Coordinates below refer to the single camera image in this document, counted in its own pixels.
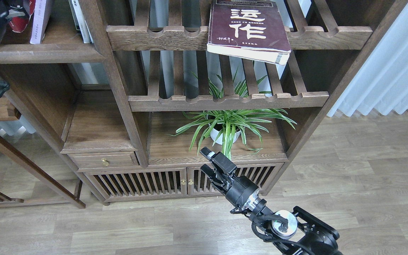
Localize dark red thick book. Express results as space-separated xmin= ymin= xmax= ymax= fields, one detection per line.
xmin=207 ymin=0 xmax=291 ymax=65

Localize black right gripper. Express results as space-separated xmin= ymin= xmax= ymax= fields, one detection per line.
xmin=200 ymin=147 xmax=260 ymax=213

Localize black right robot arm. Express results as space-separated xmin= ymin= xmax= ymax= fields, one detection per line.
xmin=200 ymin=147 xmax=341 ymax=255

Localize brass drawer knob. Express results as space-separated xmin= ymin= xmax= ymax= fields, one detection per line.
xmin=101 ymin=158 xmax=110 ymax=166

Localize white upright books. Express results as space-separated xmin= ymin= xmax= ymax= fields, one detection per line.
xmin=69 ymin=0 xmax=94 ymax=43

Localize white pleated curtain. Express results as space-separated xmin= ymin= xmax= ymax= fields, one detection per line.
xmin=326 ymin=0 xmax=408 ymax=118

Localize green spider plant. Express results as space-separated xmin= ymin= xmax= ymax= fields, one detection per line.
xmin=170 ymin=67 xmax=297 ymax=160

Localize white plant pot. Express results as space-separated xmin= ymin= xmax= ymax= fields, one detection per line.
xmin=210 ymin=127 xmax=241 ymax=145

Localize dark wooden bookshelf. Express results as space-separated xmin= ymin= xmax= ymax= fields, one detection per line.
xmin=0 ymin=0 xmax=408 ymax=205

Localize red paperback book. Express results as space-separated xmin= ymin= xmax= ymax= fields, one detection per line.
xmin=9 ymin=0 xmax=36 ymax=33

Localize white lavender paperback book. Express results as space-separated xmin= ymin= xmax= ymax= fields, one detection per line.
xmin=30 ymin=0 xmax=55 ymax=45

